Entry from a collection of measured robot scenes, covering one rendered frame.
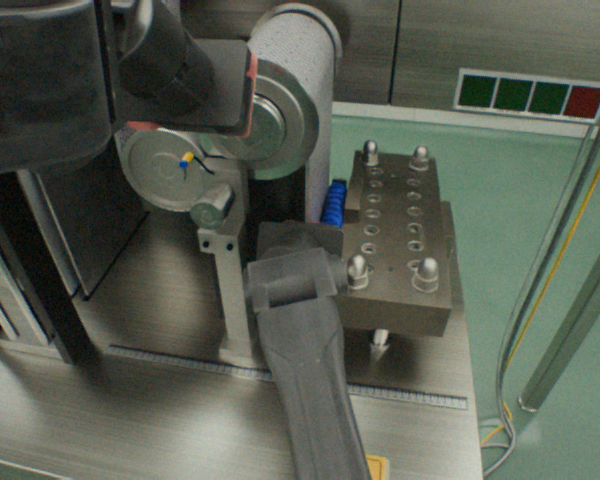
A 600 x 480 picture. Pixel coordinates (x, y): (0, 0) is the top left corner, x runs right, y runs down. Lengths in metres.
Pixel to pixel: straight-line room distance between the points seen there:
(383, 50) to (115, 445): 0.72
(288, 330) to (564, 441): 1.59
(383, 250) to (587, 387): 1.46
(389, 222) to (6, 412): 0.63
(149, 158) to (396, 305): 0.37
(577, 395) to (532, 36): 1.45
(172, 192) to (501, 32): 0.56
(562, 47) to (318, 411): 0.71
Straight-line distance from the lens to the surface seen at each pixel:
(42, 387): 0.78
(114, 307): 0.84
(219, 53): 0.37
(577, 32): 0.87
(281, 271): 0.38
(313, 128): 0.52
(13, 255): 0.64
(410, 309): 0.63
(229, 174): 0.54
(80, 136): 0.23
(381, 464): 0.61
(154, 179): 0.63
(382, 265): 0.67
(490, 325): 2.07
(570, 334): 1.56
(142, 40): 0.27
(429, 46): 0.83
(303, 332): 0.34
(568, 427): 1.90
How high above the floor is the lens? 1.48
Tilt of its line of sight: 40 degrees down
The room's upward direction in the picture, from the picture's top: straight up
